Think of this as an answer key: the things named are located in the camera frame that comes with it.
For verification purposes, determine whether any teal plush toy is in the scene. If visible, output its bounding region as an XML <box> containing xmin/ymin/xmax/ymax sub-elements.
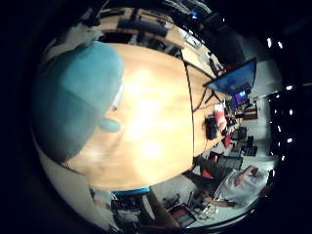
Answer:
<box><xmin>30</xmin><ymin>40</ymin><xmax>127</xmax><ymax>164</ymax></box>

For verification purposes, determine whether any black keyboard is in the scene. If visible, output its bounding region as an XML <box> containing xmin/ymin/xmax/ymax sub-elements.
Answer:
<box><xmin>205</xmin><ymin>115</ymin><xmax>218</xmax><ymax>141</ymax></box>

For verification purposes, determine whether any red and white can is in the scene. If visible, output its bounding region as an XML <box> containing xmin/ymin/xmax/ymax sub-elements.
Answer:
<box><xmin>214</xmin><ymin>102</ymin><xmax>227</xmax><ymax>125</ymax></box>

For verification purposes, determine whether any monitor with blue screen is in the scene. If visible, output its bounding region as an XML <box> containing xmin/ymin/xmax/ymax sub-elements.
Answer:
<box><xmin>205</xmin><ymin>58</ymin><xmax>258</xmax><ymax>97</ymax></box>

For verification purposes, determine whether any person in grey shirt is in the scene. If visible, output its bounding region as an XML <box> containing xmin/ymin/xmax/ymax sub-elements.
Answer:
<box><xmin>208</xmin><ymin>164</ymin><xmax>271</xmax><ymax>210</ymax></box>

